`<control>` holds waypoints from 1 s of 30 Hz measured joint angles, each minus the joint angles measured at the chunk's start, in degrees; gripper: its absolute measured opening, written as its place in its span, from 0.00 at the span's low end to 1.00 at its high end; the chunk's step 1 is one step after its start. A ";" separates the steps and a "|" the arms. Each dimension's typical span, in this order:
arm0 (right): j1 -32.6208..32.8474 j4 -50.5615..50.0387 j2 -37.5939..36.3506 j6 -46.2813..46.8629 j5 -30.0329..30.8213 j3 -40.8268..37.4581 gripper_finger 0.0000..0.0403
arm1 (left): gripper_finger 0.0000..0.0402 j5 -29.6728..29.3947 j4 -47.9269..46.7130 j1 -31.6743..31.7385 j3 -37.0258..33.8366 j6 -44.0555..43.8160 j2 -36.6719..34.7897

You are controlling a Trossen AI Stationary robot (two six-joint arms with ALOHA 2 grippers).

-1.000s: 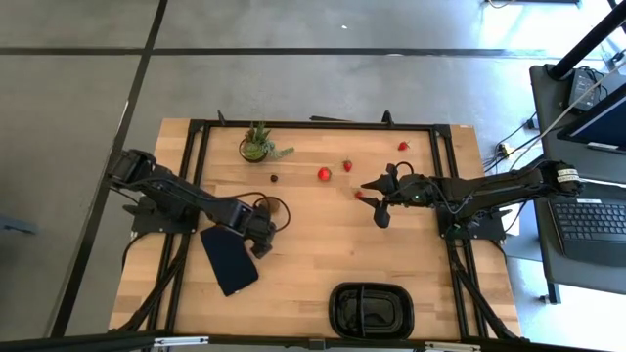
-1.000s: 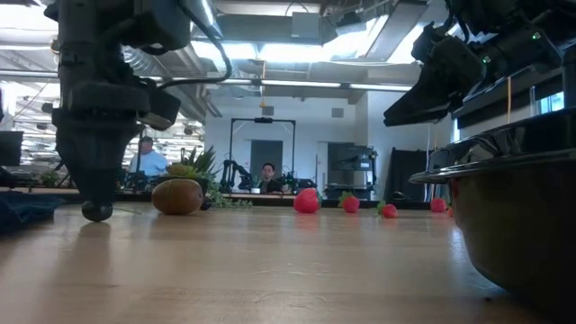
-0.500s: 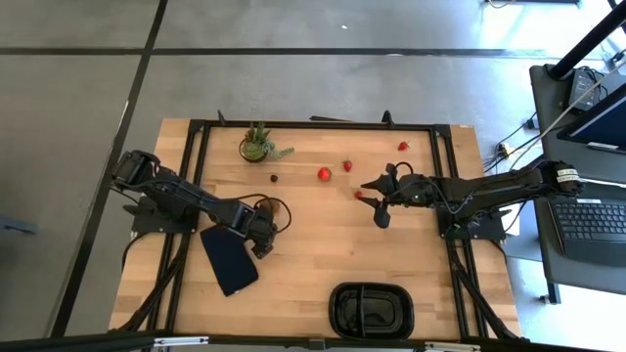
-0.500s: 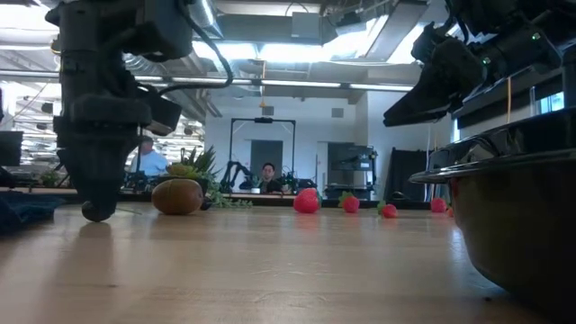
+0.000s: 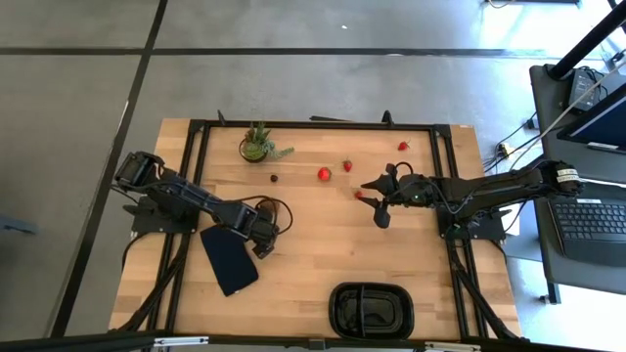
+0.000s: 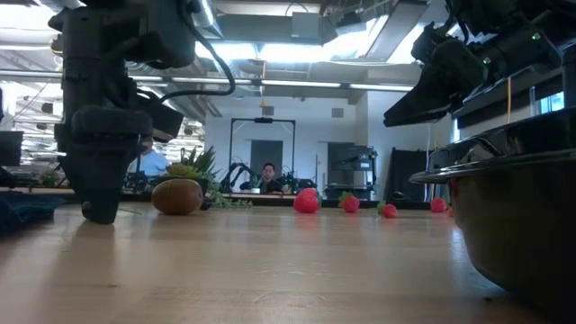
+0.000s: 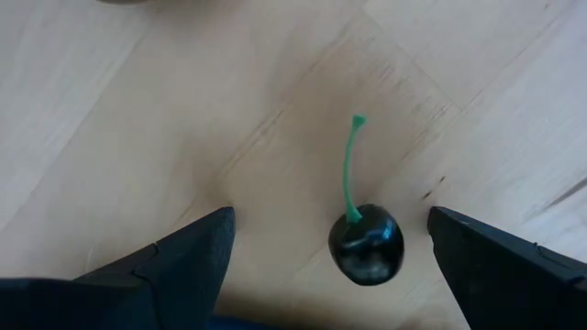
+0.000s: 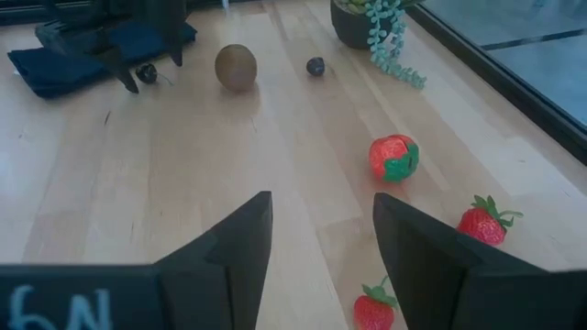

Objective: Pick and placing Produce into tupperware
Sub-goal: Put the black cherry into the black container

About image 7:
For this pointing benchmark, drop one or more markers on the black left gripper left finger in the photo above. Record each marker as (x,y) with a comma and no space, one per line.
(160,275)

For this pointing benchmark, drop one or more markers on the dark blue folded cloth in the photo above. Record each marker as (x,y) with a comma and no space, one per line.
(247,324)

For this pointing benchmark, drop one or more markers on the dark cherry with green stem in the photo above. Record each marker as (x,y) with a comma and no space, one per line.
(367,252)

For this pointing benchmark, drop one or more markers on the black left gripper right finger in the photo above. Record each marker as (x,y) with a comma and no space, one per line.
(504,284)

